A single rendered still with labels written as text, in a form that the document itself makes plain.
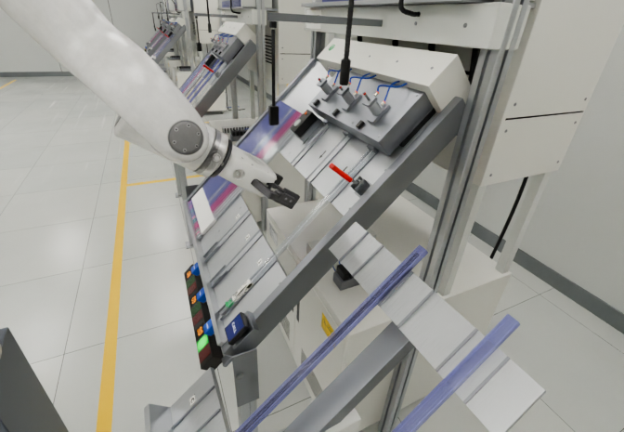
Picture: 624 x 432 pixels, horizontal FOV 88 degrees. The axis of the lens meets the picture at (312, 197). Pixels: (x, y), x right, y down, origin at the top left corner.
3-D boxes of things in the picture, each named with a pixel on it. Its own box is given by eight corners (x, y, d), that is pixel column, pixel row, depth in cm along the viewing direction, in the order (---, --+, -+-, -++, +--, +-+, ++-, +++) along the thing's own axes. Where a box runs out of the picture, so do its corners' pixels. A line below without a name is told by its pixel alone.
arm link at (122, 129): (223, 129, 53) (206, 126, 60) (139, 81, 45) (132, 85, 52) (200, 176, 52) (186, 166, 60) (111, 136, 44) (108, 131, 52)
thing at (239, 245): (237, 346, 71) (226, 343, 69) (195, 205, 123) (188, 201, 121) (295, 284, 70) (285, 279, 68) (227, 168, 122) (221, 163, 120)
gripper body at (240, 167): (231, 146, 53) (283, 175, 60) (218, 128, 61) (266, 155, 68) (208, 184, 54) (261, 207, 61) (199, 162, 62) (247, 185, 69)
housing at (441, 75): (452, 133, 70) (428, 85, 61) (341, 90, 108) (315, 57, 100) (479, 105, 69) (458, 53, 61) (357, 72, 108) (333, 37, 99)
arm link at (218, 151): (221, 137, 52) (237, 146, 54) (211, 122, 59) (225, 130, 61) (194, 179, 53) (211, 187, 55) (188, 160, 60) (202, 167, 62)
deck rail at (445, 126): (244, 360, 71) (222, 354, 67) (241, 352, 73) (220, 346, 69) (472, 118, 67) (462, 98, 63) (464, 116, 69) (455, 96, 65)
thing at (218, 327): (241, 353, 73) (216, 346, 68) (198, 211, 125) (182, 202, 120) (245, 348, 73) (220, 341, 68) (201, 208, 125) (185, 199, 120)
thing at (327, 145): (357, 229, 71) (345, 217, 67) (265, 137, 122) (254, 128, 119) (464, 115, 69) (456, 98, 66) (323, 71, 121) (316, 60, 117)
